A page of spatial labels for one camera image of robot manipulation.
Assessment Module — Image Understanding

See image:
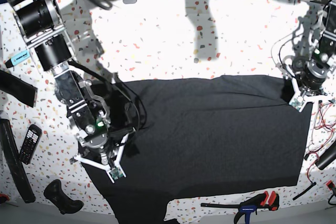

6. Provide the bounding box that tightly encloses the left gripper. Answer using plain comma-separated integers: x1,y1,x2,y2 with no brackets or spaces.
289,79,335,111

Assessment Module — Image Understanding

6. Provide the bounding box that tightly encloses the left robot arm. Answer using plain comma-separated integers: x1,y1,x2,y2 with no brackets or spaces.
276,0,335,112

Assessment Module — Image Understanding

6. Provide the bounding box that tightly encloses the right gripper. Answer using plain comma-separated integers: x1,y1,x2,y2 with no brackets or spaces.
71,133,130,183

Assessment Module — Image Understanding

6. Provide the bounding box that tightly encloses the black game controller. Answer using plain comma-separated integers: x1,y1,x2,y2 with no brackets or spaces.
44,179,84,215

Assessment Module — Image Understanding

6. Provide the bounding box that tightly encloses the red and white wire bundle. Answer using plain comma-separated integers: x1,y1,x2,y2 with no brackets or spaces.
303,99,336,185

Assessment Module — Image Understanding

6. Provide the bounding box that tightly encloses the dark grey T-shirt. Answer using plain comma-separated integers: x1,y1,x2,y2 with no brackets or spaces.
85,76,312,223

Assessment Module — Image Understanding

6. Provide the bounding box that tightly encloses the long black tube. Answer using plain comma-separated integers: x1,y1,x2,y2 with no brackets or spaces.
1,119,36,204

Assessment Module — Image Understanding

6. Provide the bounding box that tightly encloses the black TV remote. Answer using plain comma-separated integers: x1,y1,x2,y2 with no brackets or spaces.
19,124,42,165

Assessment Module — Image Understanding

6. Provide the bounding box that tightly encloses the blue highlighter marker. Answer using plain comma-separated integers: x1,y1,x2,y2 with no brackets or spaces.
5,49,31,68

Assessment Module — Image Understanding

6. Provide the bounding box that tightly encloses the black cylinder right edge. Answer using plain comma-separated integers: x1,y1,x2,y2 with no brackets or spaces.
316,146,335,170

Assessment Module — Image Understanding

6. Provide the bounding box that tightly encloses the black blue bar clamp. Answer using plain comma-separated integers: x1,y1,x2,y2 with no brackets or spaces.
201,191,280,224

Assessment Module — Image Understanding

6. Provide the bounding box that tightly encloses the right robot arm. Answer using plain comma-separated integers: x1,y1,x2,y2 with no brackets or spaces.
7,0,133,182

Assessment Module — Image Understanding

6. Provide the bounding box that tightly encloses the black folded cloth strip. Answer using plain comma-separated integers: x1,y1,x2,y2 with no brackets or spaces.
1,70,37,108

